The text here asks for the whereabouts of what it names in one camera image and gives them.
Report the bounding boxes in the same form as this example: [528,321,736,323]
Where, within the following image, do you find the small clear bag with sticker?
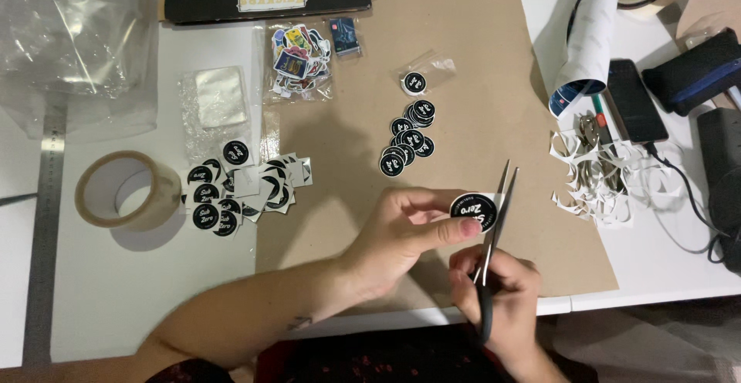
[397,53,458,97]

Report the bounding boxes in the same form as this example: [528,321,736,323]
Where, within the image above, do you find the white board sheet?
[49,21,268,364]

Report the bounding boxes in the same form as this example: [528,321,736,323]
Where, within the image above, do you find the black box device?
[696,107,741,274]

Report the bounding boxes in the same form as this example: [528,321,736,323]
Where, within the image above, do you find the rolled white sticker sheet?
[548,0,620,120]

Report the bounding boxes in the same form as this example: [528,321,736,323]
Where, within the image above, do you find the dark red-patterned clothing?
[145,324,600,383]

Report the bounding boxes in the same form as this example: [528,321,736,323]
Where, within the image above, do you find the heap of clear plastic bags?
[0,0,161,141]

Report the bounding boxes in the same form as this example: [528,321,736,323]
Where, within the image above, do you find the pile of cut round stickers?
[379,100,436,178]

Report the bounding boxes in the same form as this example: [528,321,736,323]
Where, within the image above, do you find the heap of white paper offcuts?
[549,114,684,228]

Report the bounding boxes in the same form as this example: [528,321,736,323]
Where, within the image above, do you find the heap of uncut square stickers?
[181,139,315,238]

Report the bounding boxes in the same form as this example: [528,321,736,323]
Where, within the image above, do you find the person's right hand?
[448,246,543,364]

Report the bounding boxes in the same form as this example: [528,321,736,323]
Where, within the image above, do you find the steel ruler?
[22,96,69,368]

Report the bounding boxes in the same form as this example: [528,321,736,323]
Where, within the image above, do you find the clear bag of colourful stickers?
[263,21,335,105]

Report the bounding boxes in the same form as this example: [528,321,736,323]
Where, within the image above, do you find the black-handled steel scissors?
[472,159,521,346]

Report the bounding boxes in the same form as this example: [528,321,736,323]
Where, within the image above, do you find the small blue sticker packet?
[328,16,363,59]

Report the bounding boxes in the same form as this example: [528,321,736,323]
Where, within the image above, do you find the clear packing tape roll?
[74,150,183,232]

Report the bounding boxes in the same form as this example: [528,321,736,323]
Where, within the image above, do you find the green and orange pen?
[590,94,616,158]

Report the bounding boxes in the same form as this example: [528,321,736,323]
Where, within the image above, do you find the round black sticker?
[448,191,500,235]

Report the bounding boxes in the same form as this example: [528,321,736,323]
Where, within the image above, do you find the person's left hand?
[340,187,483,303]

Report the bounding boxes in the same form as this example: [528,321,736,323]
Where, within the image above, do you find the brown cardboard piece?
[675,0,741,48]

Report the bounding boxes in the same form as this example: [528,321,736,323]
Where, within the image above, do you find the black smartphone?
[605,58,670,145]

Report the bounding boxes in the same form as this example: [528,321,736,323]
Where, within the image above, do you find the black and blue pouch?
[641,27,741,118]

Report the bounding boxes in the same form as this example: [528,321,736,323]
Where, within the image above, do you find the brown kraft paper sheet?
[255,0,620,314]

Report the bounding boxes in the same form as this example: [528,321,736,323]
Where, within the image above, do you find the black cable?
[644,140,741,265]

